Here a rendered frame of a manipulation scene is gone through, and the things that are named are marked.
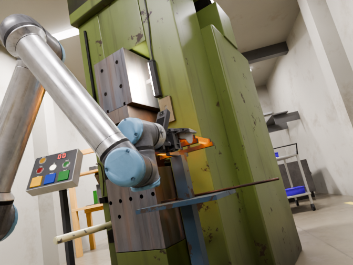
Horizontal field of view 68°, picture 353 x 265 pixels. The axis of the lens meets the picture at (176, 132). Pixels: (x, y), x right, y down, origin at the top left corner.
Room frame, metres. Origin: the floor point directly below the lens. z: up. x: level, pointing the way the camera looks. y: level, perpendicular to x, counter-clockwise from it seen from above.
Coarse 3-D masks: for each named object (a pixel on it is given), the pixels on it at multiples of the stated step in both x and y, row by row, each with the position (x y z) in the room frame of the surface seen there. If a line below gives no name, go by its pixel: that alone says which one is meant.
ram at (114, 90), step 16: (96, 64) 1.75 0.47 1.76; (112, 64) 1.67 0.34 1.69; (128, 64) 1.64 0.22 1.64; (144, 64) 1.80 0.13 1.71; (96, 80) 1.76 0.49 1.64; (112, 80) 1.68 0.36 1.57; (128, 80) 1.61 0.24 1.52; (144, 80) 1.77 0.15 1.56; (112, 96) 1.69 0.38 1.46; (128, 96) 1.63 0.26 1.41; (144, 96) 1.74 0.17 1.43
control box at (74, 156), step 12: (48, 156) 1.88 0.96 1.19; (60, 156) 1.86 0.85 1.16; (72, 156) 1.84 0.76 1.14; (36, 168) 1.85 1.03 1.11; (48, 168) 1.82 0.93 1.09; (60, 168) 1.80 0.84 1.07; (72, 168) 1.78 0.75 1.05; (72, 180) 1.74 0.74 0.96; (36, 192) 1.80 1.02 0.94; (48, 192) 1.82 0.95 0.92
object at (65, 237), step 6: (108, 222) 1.94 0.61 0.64; (90, 228) 1.80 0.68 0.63; (96, 228) 1.83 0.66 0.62; (102, 228) 1.88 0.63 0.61; (108, 228) 1.94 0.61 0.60; (66, 234) 1.65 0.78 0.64; (72, 234) 1.68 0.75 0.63; (78, 234) 1.71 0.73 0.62; (84, 234) 1.75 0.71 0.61; (54, 240) 1.60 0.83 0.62; (60, 240) 1.60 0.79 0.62; (66, 240) 1.64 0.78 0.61
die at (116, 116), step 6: (120, 108) 1.67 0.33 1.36; (126, 108) 1.64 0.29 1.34; (132, 108) 1.68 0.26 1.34; (138, 108) 1.73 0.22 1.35; (108, 114) 1.73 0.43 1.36; (114, 114) 1.70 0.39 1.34; (120, 114) 1.67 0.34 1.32; (126, 114) 1.65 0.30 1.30; (132, 114) 1.67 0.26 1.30; (138, 114) 1.72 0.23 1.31; (144, 114) 1.79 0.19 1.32; (150, 114) 1.85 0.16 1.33; (156, 114) 1.91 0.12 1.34; (114, 120) 1.71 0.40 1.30; (120, 120) 1.68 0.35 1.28; (150, 120) 1.83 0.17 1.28
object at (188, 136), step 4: (184, 132) 0.99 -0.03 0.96; (188, 132) 1.00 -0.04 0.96; (192, 132) 1.01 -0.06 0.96; (196, 132) 1.04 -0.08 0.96; (180, 136) 0.99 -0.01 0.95; (184, 136) 1.00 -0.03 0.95; (188, 136) 1.00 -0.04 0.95; (192, 136) 1.02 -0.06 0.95; (188, 140) 1.00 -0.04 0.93; (192, 140) 1.01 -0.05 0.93
